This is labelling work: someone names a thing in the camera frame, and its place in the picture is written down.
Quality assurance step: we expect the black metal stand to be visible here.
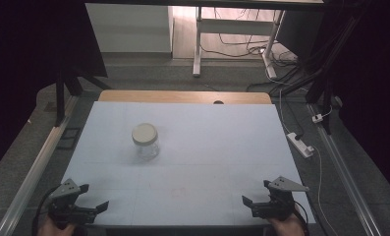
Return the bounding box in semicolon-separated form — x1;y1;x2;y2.
54;63;112;128
270;0;372;136

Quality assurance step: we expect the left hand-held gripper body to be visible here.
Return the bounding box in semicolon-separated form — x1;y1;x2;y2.
48;178;98;227

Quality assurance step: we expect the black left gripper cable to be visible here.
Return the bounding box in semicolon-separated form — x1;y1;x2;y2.
30;185;63;236

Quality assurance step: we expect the clear glass jar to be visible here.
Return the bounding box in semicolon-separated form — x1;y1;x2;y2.
134;134;161;161

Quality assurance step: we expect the pale blue foam board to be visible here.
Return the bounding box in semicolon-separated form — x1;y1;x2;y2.
60;100;316;228

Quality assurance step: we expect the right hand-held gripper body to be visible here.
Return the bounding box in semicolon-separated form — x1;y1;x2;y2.
251;176;309;220

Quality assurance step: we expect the wooden table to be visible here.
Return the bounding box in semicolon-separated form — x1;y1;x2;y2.
97;89;273;105

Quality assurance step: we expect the person's right hand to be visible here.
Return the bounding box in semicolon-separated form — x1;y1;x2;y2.
267;205;306;236

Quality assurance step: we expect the long white cable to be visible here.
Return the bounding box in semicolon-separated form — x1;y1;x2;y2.
278;88;340;236

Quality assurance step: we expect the aluminium rail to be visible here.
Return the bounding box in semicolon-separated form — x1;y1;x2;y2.
306;102;384;236
0;94;81;236

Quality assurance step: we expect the person's left hand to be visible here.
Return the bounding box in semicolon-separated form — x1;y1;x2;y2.
36;215;77;236

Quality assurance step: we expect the black rectangular frame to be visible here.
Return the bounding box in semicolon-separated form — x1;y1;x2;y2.
56;127;83;151

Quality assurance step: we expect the cream round jar lid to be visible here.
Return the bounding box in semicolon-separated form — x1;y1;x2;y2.
132;122;159;147

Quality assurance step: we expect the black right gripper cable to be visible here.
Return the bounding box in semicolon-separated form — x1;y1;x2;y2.
293;200;310;232

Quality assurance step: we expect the white power strip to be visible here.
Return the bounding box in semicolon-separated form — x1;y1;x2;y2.
286;132;315;159

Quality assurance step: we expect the white desk frame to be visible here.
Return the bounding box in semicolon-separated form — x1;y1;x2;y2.
192;6;286;80

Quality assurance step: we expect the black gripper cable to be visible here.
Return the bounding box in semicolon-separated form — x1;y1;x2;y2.
30;185;63;236
293;200;310;232

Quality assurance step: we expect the black curtain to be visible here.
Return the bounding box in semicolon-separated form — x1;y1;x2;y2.
328;0;390;200
0;0;109;180

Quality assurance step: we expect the tangle of floor cables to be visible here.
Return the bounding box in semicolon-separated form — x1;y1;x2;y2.
200;8;311;96

